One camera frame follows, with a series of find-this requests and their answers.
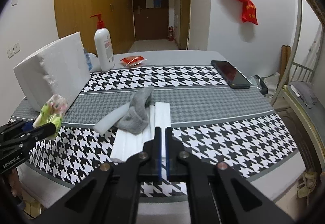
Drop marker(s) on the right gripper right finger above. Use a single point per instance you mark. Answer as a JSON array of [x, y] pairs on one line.
[[175, 170]]

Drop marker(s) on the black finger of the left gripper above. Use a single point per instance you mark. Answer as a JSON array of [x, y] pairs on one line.
[[40, 132]]

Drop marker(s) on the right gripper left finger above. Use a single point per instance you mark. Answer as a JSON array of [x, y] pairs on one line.
[[151, 170]]

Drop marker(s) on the white face mask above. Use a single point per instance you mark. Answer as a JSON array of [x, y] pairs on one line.
[[127, 144]]

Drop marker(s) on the grey sock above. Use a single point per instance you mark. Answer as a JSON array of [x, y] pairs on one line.
[[136, 118]]

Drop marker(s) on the white foam tube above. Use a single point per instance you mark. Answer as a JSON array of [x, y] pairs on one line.
[[110, 119]]

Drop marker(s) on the left hand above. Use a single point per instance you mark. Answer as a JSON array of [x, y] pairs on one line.
[[12, 183]]

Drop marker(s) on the white styrofoam box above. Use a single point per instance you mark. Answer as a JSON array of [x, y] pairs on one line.
[[58, 68]]

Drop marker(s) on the houndstooth tablecloth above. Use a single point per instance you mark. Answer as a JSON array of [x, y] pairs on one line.
[[213, 121]]

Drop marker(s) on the red snack packet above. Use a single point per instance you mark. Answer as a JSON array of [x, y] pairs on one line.
[[132, 61]]

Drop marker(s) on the black smartphone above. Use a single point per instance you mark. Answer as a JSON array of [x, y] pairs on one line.
[[231, 75]]

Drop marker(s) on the red fire extinguisher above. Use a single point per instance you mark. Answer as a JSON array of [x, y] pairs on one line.
[[171, 33]]

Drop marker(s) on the white pump lotion bottle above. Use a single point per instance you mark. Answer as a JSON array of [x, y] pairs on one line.
[[103, 45]]

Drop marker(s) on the dark brown door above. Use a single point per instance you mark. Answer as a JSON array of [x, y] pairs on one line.
[[151, 19]]

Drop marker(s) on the wooden wardrobe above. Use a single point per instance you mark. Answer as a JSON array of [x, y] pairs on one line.
[[80, 16]]

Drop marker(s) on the metal bunk bed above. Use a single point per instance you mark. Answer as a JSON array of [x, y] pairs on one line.
[[302, 84]]

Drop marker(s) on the wooden sticks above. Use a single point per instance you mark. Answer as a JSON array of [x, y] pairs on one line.
[[284, 58]]

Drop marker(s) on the wall power socket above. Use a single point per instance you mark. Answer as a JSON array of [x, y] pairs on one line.
[[13, 50]]

